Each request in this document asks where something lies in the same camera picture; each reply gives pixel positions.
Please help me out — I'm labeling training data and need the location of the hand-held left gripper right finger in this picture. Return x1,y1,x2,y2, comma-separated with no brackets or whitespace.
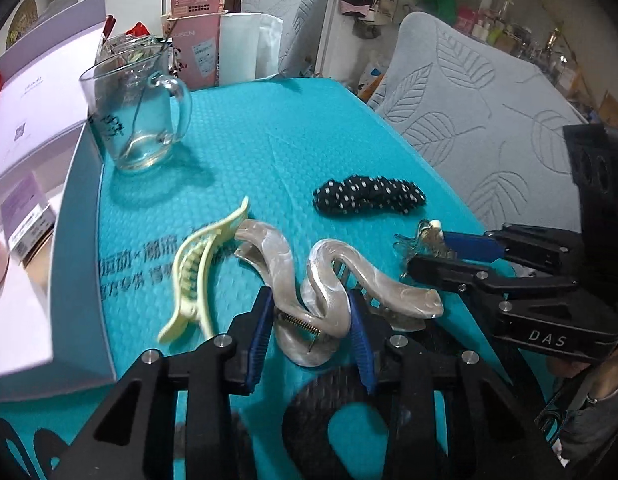
346,289,570,480

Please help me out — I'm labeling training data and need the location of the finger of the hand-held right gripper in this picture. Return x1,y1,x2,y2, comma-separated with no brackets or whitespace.
439,224,587,276
406,255,618,365

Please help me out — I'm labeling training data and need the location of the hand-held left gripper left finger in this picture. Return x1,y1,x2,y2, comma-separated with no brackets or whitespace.
49,286,275,480

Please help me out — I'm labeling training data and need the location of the small gold hair clip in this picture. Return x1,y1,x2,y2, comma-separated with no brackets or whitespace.
393,219,446,263

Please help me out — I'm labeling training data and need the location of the pale yellow hair claw clip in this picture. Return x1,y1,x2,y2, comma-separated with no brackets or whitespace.
156,196,251,345

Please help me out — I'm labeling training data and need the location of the marbled beige hair claw clip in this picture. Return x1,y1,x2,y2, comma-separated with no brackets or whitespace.
234,219,445,368

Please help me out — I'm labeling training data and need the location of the black polka-dot hair scrunchie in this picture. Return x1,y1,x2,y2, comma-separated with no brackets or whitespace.
311,174,426,218

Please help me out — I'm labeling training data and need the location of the purple cosmetic box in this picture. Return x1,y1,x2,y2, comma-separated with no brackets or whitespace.
0,170,57,266

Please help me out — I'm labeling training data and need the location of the white gift box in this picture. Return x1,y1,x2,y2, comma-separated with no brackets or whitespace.
0,0,117,403

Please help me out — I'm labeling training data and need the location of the person's right hand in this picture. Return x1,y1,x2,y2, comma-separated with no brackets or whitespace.
546,340,618,413

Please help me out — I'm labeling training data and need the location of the grey leaf-pattern chair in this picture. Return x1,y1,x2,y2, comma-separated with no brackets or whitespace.
240,0,330,78
366,11,597,241

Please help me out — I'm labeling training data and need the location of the printed plastic bag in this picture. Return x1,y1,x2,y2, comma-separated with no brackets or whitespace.
359,60,390,101

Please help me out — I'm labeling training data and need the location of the shelf of bottles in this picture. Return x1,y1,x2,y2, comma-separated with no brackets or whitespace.
456,0,618,126

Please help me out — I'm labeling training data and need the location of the green tote bag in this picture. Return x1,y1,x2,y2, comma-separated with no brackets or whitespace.
421,0,457,18

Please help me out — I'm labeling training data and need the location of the metal stirring spoon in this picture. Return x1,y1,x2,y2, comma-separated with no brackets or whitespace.
126,35,177,156

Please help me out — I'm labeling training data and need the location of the pink patterned tote bag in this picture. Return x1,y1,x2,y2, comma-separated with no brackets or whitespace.
339,0,372,18

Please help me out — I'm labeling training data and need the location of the white paper towel roll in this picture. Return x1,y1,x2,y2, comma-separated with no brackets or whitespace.
218,12,284,85

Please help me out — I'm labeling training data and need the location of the glass mug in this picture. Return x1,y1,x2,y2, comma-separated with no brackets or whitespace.
79,47,192,173

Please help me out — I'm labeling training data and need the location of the pink paper cup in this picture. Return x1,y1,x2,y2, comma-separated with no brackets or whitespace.
169,0,229,15
161,10,222,90

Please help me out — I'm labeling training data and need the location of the small glass cup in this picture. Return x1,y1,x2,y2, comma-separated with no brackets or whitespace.
106,32,157,63

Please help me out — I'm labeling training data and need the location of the round woven fan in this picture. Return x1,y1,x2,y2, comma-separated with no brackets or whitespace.
9,0,40,43

